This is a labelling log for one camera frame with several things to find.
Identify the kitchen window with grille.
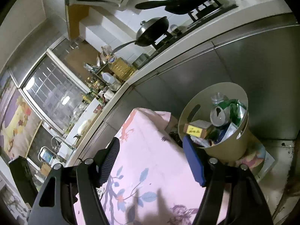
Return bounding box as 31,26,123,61
19,48,89,134

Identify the crushed green soda can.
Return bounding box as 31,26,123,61
210,99,247,127

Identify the yellow brown small carton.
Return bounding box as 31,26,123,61
184,120,214,139

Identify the white plastic jug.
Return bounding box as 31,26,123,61
101,72,121,85

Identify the colourful wall poster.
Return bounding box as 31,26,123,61
1,71,41,160

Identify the blue label detergent bottle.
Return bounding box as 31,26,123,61
38,146,56,166

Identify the chrome sink faucet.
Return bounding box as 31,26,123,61
50,136,74,153

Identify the large cooking oil bottle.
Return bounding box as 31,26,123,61
108,56,136,81

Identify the pink floral tablecloth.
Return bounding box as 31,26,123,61
73,107,230,225

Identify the gas stove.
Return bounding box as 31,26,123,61
151,0,238,52

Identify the black frying pan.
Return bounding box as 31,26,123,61
135,0,209,15

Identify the beige round trash bin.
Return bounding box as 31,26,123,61
178,82,250,163

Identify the wooden cutting board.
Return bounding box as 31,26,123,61
40,163,52,177

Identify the white cup on counter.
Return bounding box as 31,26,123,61
103,89,114,101

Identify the steel wok with lid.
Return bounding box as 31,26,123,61
110,16,172,55

